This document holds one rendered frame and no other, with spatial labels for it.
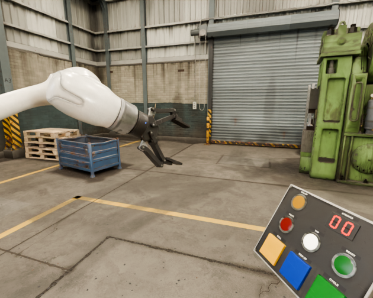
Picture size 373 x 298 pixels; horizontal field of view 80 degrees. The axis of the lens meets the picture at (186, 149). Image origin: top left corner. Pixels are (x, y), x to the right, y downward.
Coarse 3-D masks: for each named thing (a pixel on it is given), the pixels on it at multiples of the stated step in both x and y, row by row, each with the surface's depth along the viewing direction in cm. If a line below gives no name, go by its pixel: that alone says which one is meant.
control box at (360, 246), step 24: (288, 192) 79; (288, 216) 75; (312, 216) 68; (360, 216) 57; (264, 240) 79; (288, 240) 71; (336, 240) 60; (360, 240) 55; (312, 264) 62; (360, 264) 53; (288, 288) 65; (336, 288) 55; (360, 288) 51
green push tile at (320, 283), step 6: (318, 276) 59; (318, 282) 58; (324, 282) 57; (312, 288) 59; (318, 288) 57; (324, 288) 56; (330, 288) 55; (306, 294) 59; (312, 294) 58; (318, 294) 57; (324, 294) 56; (330, 294) 55; (336, 294) 54; (342, 294) 53
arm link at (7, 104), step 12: (84, 72) 62; (48, 84) 60; (0, 96) 55; (12, 96) 56; (24, 96) 58; (36, 96) 60; (0, 108) 53; (12, 108) 56; (24, 108) 59; (0, 120) 55
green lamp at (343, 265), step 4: (340, 256) 57; (344, 256) 56; (336, 260) 57; (340, 260) 56; (344, 260) 56; (348, 260) 55; (336, 264) 57; (340, 264) 56; (344, 264) 55; (348, 264) 55; (352, 264) 54; (336, 268) 56; (340, 268) 56; (344, 268) 55; (348, 268) 54; (352, 268) 54; (340, 272) 55; (344, 272) 55; (348, 272) 54
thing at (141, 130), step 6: (138, 114) 62; (144, 114) 64; (138, 120) 61; (144, 120) 63; (150, 120) 67; (138, 126) 62; (144, 126) 63; (150, 126) 67; (156, 126) 69; (132, 132) 62; (138, 132) 63; (144, 132) 66; (156, 132) 69; (144, 138) 65; (150, 138) 67
